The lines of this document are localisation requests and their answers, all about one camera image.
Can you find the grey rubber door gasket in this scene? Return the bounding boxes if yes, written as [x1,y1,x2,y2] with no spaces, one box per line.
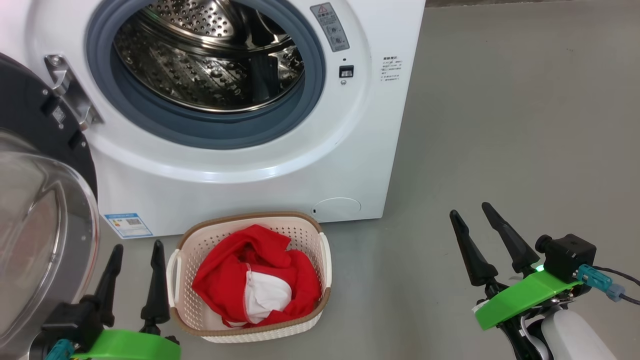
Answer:
[85,0,327,150]

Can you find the red jersey garment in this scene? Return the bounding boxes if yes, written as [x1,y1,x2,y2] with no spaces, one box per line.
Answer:
[192,224,322,329]

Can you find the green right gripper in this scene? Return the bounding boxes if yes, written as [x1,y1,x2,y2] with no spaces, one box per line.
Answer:
[449,202,584,332]

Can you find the chrome door hinge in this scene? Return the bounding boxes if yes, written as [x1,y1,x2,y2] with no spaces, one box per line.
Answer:
[44,54,104,132]

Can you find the small printed text sticker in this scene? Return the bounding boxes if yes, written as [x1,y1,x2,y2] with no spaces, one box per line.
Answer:
[381,56,405,82]

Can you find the cream perforated laundry basket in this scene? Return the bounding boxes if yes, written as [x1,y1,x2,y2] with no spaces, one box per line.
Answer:
[166,211,333,344]

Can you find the white front-load washing machine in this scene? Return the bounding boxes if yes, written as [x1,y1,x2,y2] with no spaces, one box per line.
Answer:
[0,0,427,240]

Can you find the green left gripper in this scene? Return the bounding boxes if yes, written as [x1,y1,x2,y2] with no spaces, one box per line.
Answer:
[70,240,182,360]

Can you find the grey warning sticker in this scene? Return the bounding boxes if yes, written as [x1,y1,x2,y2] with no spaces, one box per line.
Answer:
[310,2,351,53]

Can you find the teal cable connector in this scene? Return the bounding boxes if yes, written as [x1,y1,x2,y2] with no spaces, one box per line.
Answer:
[576,265,626,302]
[44,338,76,360]

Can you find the round black glass washer door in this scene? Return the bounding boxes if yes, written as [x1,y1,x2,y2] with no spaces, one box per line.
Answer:
[0,52,101,358]

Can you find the round white filter cover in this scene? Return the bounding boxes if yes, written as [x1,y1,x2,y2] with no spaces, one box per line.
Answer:
[311,197,362,221]

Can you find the blue energy label sticker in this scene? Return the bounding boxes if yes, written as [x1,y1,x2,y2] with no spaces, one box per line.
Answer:
[104,213,153,239]

